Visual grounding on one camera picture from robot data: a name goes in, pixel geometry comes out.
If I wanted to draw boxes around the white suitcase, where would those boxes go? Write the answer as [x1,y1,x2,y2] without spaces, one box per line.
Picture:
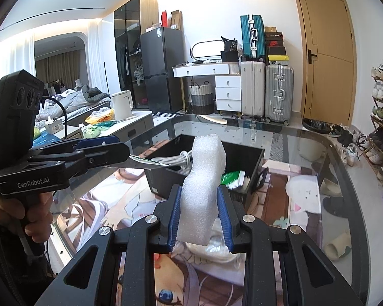
[240,60,266,117]

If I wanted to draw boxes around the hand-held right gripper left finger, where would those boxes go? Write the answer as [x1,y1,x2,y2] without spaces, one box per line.
[56,185,183,306]

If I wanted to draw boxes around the printed desk mat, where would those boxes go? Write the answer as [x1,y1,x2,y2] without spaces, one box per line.
[51,162,323,306]

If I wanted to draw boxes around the green snack bag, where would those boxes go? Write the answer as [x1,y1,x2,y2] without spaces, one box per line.
[81,124,109,139]

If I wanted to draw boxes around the beige slipper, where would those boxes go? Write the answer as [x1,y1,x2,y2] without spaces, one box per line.
[324,231,352,260]
[319,178,343,196]

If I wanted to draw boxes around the grey sideboard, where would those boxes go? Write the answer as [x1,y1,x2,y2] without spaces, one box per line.
[64,110,154,149]

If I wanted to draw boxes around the flat cardboard box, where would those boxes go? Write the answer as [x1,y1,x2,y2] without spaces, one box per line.
[170,9,183,30]

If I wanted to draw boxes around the dark glass cabinet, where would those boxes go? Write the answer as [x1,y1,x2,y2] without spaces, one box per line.
[114,0,159,107]

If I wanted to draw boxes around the green packet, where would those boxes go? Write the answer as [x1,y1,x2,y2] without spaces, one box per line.
[220,170,246,190]

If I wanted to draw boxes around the white cord coil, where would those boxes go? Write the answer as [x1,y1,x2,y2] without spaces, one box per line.
[172,220,253,265]

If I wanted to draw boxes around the person's left forearm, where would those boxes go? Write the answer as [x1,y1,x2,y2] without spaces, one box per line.
[0,223,61,306]

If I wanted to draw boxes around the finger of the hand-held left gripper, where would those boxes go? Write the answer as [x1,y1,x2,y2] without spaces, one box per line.
[32,135,120,154]
[29,143,130,176]

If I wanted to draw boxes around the clear bag of white cables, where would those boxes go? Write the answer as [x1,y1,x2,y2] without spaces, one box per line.
[128,150,198,176]

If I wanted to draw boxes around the orange snack bag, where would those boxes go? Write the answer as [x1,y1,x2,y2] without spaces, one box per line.
[85,108,115,125]

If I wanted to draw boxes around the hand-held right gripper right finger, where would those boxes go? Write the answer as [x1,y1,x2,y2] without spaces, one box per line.
[216,185,364,306]

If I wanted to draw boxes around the cluster of loose shoes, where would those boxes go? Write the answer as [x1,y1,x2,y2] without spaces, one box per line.
[327,124,383,166]

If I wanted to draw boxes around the blue plastic bag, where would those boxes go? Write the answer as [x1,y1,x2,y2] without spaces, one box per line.
[33,132,63,149]

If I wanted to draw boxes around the grey padded jacket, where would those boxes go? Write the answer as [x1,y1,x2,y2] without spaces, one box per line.
[56,84,111,109]

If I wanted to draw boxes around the black trash bag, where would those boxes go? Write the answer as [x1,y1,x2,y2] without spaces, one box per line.
[302,118,331,134]

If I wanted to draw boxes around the oval mirror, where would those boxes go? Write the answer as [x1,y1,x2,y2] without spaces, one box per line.
[190,40,225,62]

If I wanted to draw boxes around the wooden door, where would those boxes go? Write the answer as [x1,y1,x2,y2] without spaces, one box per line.
[292,0,358,126]

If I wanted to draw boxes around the black cardboard box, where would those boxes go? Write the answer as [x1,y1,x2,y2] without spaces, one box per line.
[144,134,269,212]

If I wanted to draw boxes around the white foam piece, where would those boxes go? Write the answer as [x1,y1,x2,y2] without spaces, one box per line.
[175,133,227,246]

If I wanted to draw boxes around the black refrigerator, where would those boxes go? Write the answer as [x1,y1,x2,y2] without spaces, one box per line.
[140,27,186,113]

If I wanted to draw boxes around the teal suitcase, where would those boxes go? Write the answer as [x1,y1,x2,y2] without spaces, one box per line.
[240,15,266,62]

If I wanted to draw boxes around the white tissue box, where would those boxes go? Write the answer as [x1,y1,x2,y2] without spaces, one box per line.
[45,118,64,134]

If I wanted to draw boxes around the person's left hand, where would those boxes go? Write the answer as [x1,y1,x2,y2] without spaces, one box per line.
[0,193,55,256]

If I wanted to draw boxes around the woven basket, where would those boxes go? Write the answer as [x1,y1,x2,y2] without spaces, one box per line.
[189,81,215,115]

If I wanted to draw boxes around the white kettle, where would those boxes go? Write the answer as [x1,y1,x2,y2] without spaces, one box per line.
[111,91,135,120]

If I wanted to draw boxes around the black slipper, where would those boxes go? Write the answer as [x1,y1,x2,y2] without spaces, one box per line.
[322,196,352,217]

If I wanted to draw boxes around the rows of racked sneakers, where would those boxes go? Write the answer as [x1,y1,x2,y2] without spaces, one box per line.
[370,64,383,182]

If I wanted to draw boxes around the silver suitcase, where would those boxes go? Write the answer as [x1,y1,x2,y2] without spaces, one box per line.
[265,64,295,125]

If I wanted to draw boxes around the black cable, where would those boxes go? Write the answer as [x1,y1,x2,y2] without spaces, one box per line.
[41,96,67,139]

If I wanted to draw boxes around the beige curtain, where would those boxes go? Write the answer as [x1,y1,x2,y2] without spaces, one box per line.
[35,51,83,90]

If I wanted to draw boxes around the white vanity desk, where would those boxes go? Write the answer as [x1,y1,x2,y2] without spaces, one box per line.
[173,62,242,115]

